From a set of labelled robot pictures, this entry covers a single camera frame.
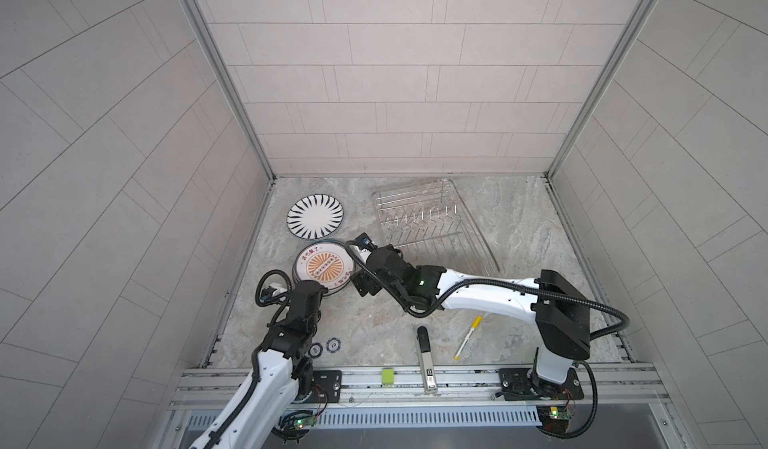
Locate red text white plate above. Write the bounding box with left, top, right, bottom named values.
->
left=292, top=239, right=356, bottom=296

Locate blue striped white plate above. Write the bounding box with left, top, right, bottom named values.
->
left=286, top=194, right=344, bottom=240

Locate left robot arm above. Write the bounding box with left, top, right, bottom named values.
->
left=191, top=269, right=327, bottom=448

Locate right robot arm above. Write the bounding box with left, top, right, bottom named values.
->
left=343, top=233, right=630, bottom=440

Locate yellow white marker pen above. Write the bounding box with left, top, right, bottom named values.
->
left=454, top=316, right=483, bottom=361

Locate left green circuit board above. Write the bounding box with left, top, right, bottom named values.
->
left=282, top=410, right=317, bottom=432

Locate green circuit board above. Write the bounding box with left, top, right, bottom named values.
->
left=282, top=410, right=317, bottom=432
left=536, top=406, right=574, bottom=435

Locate green small block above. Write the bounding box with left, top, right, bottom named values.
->
left=381, top=368, right=395, bottom=386

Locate black silver handheld tool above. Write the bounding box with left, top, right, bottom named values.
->
left=416, top=326, right=438, bottom=394

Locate perforated vent strip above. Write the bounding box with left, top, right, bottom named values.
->
left=187, top=406, right=542, bottom=431

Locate right green circuit board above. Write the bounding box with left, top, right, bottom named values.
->
left=536, top=406, right=574, bottom=435

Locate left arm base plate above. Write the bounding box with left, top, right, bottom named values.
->
left=294, top=370, right=343, bottom=404

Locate metal wire dish rack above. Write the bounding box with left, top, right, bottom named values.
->
left=372, top=179, right=501, bottom=277

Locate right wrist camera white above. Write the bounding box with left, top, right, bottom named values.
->
left=353, top=232, right=378, bottom=252

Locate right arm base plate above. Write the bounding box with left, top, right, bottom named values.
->
left=497, top=367, right=584, bottom=401

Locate aluminium front rail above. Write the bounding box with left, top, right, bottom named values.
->
left=170, top=361, right=670, bottom=411

